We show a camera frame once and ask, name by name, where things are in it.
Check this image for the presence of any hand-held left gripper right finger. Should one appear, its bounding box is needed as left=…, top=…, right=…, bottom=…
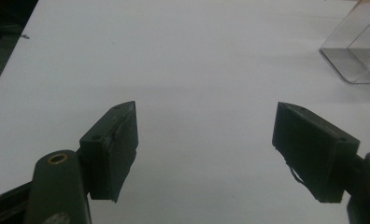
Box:
left=271, top=101, right=361, bottom=203

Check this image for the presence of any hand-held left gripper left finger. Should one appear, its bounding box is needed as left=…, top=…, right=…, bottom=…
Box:
left=78, top=100, right=139, bottom=203

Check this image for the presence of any clear plastic organizer box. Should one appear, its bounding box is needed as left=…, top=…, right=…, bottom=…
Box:
left=319, top=0, right=370, bottom=85

